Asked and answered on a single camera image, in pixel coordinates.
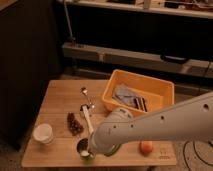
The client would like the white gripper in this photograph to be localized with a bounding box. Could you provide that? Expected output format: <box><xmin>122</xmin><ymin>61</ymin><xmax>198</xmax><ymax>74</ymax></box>
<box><xmin>88</xmin><ymin>132</ymin><xmax>107</xmax><ymax>155</ymax></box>

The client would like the dark brown cup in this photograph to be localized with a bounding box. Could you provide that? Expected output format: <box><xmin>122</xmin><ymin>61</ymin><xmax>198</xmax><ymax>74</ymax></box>
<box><xmin>77</xmin><ymin>138</ymin><xmax>89</xmax><ymax>157</ymax></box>

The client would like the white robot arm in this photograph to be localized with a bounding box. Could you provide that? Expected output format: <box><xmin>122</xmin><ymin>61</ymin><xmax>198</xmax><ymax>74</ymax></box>
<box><xmin>88</xmin><ymin>92</ymin><xmax>213</xmax><ymax>155</ymax></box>

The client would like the grey cloth in tray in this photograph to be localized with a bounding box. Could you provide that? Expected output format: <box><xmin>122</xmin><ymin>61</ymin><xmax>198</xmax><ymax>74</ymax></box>
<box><xmin>113</xmin><ymin>84</ymin><xmax>137</xmax><ymax>107</ymax></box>

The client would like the orange plastic tray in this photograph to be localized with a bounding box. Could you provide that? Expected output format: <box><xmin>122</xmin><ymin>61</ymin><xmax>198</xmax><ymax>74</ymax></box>
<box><xmin>102</xmin><ymin>69</ymin><xmax>174</xmax><ymax>116</ymax></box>

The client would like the bunch of dark grapes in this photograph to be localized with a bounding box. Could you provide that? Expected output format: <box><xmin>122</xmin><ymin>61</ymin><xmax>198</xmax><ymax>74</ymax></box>
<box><xmin>67</xmin><ymin>113</ymin><xmax>84</xmax><ymax>136</ymax></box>

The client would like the orange fruit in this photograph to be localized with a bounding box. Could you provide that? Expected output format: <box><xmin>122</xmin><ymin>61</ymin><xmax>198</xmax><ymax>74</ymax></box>
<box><xmin>139</xmin><ymin>141</ymin><xmax>153</xmax><ymax>155</ymax></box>

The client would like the metal spoon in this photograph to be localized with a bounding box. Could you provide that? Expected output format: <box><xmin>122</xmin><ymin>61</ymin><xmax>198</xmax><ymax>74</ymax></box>
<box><xmin>81</xmin><ymin>87</ymin><xmax>95</xmax><ymax>109</ymax></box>

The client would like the black cable on floor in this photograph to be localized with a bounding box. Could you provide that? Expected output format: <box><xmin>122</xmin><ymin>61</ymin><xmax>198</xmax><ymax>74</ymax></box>
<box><xmin>182</xmin><ymin>61</ymin><xmax>213</xmax><ymax>171</ymax></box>

